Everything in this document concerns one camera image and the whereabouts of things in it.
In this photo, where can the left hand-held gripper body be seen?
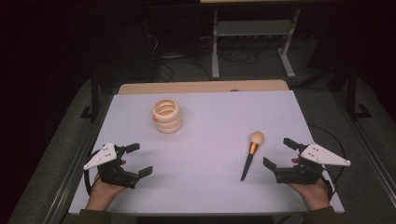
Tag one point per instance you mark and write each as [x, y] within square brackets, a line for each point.
[112, 174]

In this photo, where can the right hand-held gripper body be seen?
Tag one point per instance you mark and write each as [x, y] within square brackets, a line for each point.
[303, 174]

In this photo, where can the cream ribbed brush holder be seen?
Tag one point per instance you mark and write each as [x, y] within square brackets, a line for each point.
[168, 121]

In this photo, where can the person's right hand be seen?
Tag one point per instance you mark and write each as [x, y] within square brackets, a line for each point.
[314, 196]

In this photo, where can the person's left hand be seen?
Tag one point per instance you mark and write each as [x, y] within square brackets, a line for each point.
[101, 197]

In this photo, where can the white table cover board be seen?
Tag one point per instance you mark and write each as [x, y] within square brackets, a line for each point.
[205, 174]

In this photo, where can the black metal stand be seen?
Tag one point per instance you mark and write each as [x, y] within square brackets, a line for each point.
[94, 93]
[352, 96]

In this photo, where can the wooden table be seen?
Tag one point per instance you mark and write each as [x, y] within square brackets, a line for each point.
[202, 87]

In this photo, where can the white metal desk frame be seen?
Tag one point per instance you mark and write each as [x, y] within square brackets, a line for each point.
[253, 28]

